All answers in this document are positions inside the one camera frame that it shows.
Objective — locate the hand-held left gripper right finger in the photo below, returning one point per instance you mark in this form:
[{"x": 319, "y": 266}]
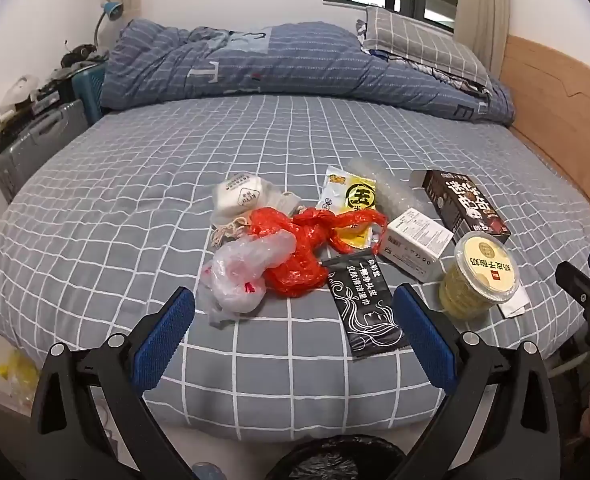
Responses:
[{"x": 425, "y": 335}]

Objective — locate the yellow plastic bag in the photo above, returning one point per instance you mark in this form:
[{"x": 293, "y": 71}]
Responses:
[{"x": 17, "y": 375}]

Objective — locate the teal suitcase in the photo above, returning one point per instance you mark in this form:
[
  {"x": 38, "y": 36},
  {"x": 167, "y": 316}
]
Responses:
[{"x": 87, "y": 92}]

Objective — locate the clear plastic bottle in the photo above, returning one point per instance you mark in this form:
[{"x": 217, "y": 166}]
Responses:
[{"x": 392, "y": 190}]

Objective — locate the white printed packet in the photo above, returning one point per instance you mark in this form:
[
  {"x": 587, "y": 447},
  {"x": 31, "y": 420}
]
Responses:
[{"x": 242, "y": 195}]

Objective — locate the yellow snack packet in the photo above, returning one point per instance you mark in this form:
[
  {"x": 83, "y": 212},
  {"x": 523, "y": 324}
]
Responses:
[{"x": 360, "y": 195}]

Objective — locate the black wipe packet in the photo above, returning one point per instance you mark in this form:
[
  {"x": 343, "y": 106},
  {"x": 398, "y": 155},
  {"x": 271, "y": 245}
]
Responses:
[{"x": 365, "y": 305}]

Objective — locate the red plastic bag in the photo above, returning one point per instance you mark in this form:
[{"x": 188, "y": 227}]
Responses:
[{"x": 300, "y": 260}]

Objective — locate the clear plastic bag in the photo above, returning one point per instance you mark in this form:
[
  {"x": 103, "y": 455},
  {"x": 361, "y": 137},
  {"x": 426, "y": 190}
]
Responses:
[{"x": 235, "y": 280}]

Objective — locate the black lined trash bin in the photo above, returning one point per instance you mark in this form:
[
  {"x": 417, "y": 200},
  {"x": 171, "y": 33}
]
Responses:
[{"x": 335, "y": 460}]

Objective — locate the white round appliance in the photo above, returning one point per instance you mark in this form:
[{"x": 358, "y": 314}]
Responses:
[{"x": 20, "y": 90}]

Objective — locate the blue striped quilt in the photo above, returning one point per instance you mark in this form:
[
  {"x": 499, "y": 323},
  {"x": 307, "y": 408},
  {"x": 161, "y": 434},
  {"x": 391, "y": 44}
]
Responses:
[{"x": 275, "y": 60}]

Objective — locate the bed with grey checked sheet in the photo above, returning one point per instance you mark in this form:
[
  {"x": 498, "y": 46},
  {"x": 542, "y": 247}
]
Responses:
[{"x": 150, "y": 160}]

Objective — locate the wooden headboard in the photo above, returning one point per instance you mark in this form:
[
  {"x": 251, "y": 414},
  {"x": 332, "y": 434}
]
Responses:
[{"x": 565, "y": 110}]

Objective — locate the blue desk lamp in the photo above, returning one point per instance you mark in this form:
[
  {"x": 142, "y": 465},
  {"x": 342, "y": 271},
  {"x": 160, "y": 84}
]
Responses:
[{"x": 112, "y": 9}]

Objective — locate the grey suitcase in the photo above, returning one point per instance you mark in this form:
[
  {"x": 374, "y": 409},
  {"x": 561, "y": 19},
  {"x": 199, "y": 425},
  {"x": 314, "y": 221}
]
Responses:
[{"x": 35, "y": 145}]

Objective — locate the yellow pudding cup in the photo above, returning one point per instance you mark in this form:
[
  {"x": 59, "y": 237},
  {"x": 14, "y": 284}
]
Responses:
[{"x": 485, "y": 265}]

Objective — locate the brown cookie box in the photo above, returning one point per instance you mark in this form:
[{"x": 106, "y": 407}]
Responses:
[{"x": 465, "y": 205}]

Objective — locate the small white box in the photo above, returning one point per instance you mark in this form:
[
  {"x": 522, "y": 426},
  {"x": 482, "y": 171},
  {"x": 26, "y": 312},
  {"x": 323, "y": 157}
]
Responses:
[{"x": 415, "y": 240}]

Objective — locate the stack of dark items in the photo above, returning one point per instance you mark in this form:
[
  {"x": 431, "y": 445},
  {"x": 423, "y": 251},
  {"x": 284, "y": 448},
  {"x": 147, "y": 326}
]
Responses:
[{"x": 50, "y": 92}]

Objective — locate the grey checked pillow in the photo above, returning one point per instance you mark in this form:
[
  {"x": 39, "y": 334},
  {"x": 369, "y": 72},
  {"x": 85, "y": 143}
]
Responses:
[{"x": 415, "y": 40}]

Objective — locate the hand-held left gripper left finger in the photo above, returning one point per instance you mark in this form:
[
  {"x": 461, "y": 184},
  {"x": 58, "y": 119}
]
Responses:
[{"x": 167, "y": 330}]

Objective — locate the blue slipper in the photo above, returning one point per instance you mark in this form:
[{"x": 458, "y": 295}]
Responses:
[{"x": 207, "y": 472}]

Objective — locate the white paper slip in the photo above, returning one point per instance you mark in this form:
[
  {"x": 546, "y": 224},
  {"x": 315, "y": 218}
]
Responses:
[{"x": 517, "y": 305}]

